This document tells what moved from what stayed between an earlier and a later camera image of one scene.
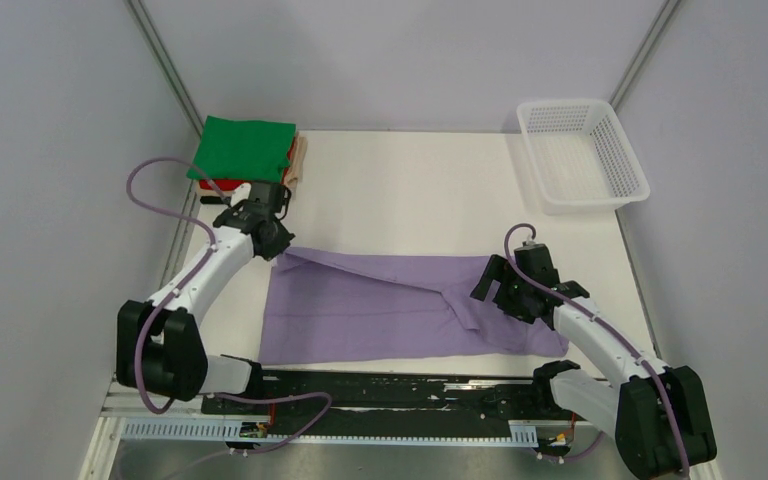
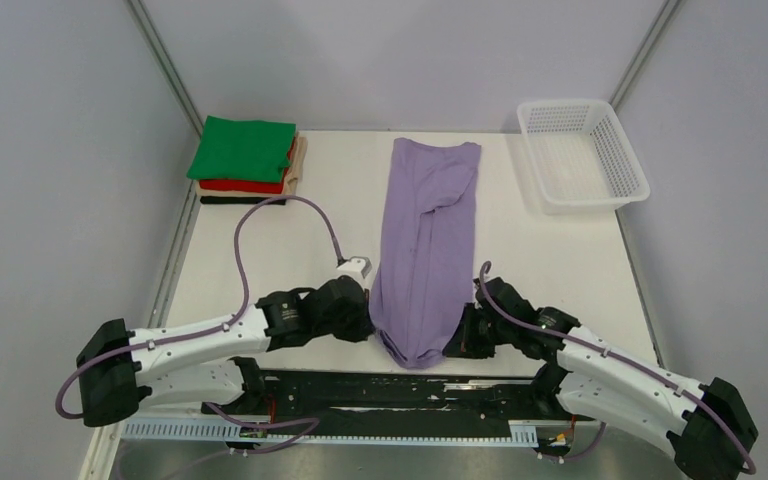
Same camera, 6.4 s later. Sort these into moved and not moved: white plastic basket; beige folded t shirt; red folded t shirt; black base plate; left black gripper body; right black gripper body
Moved: left black gripper body; right black gripper body
Not moved: red folded t shirt; black base plate; white plastic basket; beige folded t shirt
